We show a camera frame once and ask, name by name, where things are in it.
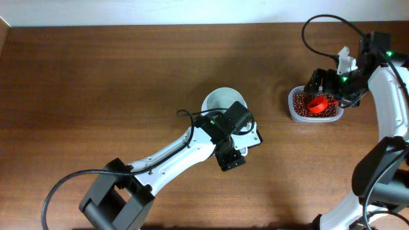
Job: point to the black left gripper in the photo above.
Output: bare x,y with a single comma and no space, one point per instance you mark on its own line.
231,161

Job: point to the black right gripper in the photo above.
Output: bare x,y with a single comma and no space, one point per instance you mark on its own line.
321,83

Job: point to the red measuring scoop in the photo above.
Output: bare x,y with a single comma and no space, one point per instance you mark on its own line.
320,103

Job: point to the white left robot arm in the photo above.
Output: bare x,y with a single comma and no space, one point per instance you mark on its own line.
123,194

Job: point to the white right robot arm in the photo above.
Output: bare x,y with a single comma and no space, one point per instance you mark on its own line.
378,187

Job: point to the white bowl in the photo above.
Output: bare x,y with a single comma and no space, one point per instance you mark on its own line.
222,98

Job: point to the clear plastic bean container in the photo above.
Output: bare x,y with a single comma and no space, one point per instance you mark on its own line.
300,119

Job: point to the red adzuki beans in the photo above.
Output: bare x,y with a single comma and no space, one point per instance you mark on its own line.
300,102

